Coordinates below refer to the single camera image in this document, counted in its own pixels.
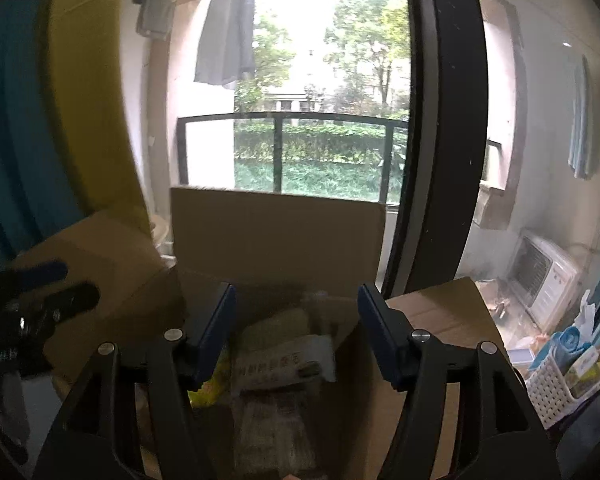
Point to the teal curtain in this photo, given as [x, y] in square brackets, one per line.
[15, 110]

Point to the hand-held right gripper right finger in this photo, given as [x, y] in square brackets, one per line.
[375, 332]

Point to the brown snack packet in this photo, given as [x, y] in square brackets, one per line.
[275, 430]

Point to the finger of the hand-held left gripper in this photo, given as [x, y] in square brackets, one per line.
[75, 298]
[50, 271]

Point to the grey wall box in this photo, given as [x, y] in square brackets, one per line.
[155, 10]

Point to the brown cardboard box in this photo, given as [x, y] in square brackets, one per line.
[280, 230]

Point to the white plastic basket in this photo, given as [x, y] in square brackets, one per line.
[550, 385]

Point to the black balcony railing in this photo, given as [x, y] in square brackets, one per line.
[278, 155]

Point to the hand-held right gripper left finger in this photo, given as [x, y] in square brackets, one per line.
[220, 332]

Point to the yellow curtain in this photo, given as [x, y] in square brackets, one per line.
[95, 110]

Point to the black window frame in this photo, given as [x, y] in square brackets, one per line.
[445, 110]

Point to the hanging white shirt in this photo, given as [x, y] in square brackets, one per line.
[225, 35]

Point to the pale yellow snack packet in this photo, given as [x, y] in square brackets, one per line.
[275, 325]

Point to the white snack packet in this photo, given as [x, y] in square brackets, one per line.
[280, 362]

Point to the white plastic bag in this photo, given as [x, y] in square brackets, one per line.
[587, 312]

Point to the hanging blue towel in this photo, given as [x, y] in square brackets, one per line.
[580, 125]

